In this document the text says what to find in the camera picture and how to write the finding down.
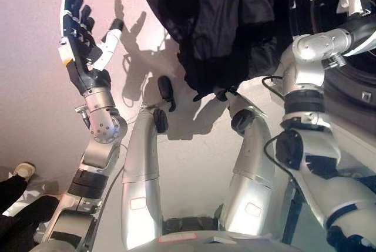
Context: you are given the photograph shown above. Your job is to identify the person's black trousers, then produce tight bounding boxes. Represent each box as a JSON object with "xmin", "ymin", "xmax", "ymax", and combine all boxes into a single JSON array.
[{"xmin": 0, "ymin": 172, "xmax": 60, "ymax": 252}]

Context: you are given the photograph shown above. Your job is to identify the silver right robot leg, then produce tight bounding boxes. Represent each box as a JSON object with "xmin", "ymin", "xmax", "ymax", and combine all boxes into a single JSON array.
[{"xmin": 216, "ymin": 87, "xmax": 292, "ymax": 235}]

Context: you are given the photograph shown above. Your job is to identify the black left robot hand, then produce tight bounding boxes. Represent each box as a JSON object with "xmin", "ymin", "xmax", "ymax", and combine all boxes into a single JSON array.
[{"xmin": 58, "ymin": 0, "xmax": 125, "ymax": 95}]

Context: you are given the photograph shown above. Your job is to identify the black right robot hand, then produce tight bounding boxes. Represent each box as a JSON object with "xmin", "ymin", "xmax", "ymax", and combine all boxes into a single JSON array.
[{"xmin": 340, "ymin": 9, "xmax": 376, "ymax": 58}]

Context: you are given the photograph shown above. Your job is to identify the dark grey washing machine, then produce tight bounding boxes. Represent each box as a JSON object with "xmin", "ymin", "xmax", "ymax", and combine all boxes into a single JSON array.
[{"xmin": 274, "ymin": 0, "xmax": 376, "ymax": 182}]

